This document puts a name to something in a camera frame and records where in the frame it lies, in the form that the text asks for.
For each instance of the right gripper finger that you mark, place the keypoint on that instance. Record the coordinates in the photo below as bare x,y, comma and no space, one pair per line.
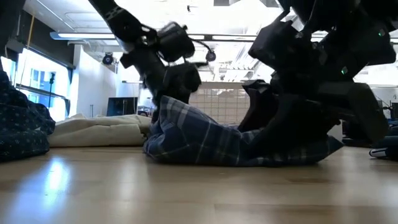
295,124
258,105

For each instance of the blue plaid shirt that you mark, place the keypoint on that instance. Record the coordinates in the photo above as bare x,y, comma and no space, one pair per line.
192,137

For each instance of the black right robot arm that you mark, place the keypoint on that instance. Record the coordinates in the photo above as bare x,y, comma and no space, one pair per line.
342,12

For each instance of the white plastic laundry basket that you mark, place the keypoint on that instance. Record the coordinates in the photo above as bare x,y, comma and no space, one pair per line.
220,102

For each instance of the black ceiling spotlight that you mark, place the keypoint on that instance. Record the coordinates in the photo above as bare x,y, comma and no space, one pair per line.
211,56
108,59

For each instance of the black monitor screen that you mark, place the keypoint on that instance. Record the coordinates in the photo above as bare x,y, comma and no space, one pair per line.
121,106

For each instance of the cream canvas tote bag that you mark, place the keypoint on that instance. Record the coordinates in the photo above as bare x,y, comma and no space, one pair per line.
99,132

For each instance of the long ceiling light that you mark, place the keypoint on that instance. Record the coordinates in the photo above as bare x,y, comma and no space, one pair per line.
84,35

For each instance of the black microphone stand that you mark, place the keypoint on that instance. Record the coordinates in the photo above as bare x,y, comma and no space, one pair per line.
51,81

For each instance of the yellow vertical pipe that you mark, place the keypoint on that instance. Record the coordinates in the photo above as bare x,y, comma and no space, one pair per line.
30,31

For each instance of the navy polka dot shirt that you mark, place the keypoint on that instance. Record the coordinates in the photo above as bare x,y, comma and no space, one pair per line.
21,130

